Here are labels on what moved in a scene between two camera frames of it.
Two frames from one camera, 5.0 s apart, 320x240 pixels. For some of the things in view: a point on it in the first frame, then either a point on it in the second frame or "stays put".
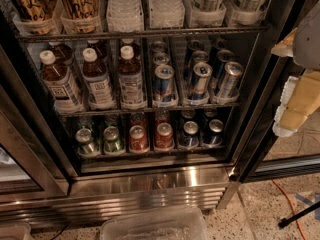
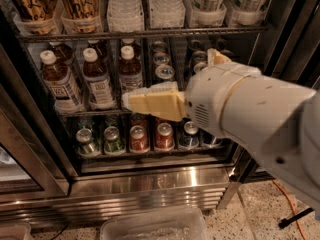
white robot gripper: [309, 40] → [210, 95]
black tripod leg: [283, 222] stays put
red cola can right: [164, 136] stays put
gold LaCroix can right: [79, 1] stays put
